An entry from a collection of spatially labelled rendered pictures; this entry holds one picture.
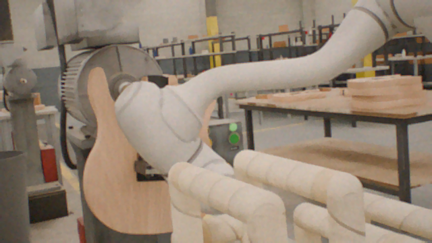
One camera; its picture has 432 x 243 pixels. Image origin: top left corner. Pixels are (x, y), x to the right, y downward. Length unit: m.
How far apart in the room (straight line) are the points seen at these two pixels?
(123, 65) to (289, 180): 1.01
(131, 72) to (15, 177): 2.73
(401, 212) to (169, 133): 0.45
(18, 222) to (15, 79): 1.26
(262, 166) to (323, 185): 0.10
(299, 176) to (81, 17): 0.76
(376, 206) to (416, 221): 0.06
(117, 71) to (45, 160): 3.57
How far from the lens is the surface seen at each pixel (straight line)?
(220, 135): 1.56
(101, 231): 1.68
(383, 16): 1.12
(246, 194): 0.43
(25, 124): 4.96
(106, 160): 1.30
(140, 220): 1.34
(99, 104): 1.29
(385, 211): 0.66
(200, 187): 0.50
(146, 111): 0.92
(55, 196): 4.93
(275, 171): 0.54
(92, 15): 1.17
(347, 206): 0.46
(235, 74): 0.99
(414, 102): 3.52
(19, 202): 4.18
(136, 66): 1.48
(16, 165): 4.12
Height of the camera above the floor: 1.32
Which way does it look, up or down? 7 degrees down
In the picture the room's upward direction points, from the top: 5 degrees counter-clockwise
